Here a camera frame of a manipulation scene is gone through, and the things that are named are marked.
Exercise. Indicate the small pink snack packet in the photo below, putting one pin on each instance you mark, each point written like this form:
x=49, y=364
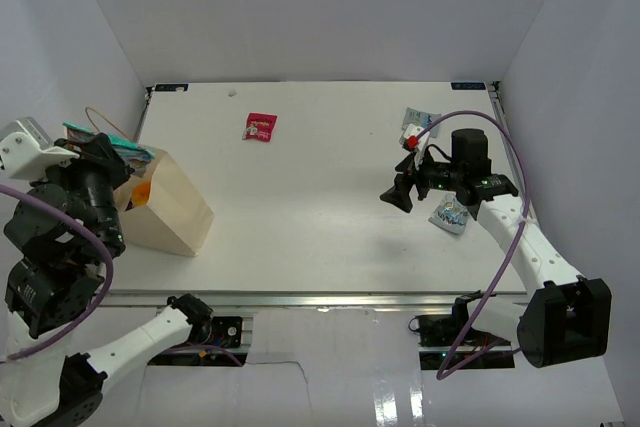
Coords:
x=259, y=127

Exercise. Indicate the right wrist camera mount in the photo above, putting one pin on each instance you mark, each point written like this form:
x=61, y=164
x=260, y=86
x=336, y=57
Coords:
x=414, y=139

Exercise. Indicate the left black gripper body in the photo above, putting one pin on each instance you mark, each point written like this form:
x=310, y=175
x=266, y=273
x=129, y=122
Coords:
x=98, y=179

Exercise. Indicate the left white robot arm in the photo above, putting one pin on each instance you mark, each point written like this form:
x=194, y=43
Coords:
x=67, y=230

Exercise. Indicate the beige paper bag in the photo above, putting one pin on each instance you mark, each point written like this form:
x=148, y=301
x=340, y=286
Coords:
x=176, y=218

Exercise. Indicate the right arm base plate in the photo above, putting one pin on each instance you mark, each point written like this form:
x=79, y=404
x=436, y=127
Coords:
x=436, y=334

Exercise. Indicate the grey snack packet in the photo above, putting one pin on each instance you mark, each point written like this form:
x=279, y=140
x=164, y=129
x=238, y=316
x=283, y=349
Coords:
x=450, y=215
x=415, y=121

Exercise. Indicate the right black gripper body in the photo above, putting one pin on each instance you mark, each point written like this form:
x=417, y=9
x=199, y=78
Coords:
x=438, y=176

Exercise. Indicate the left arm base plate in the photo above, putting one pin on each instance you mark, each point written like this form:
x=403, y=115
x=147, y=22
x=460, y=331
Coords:
x=222, y=348

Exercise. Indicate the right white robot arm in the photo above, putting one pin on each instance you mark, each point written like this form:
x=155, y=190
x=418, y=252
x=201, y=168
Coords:
x=567, y=315

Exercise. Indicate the aluminium table rail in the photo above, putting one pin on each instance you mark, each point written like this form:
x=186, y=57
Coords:
x=261, y=299

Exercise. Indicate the orange mango candy bag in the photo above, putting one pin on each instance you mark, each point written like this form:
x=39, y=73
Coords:
x=140, y=194

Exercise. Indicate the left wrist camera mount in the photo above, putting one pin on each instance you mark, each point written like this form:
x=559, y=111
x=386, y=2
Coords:
x=27, y=151

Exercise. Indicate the teal snack packet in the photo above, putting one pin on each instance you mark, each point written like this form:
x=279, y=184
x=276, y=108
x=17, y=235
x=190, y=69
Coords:
x=137, y=157

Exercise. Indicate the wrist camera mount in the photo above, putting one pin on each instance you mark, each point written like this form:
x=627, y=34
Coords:
x=414, y=139
x=27, y=151

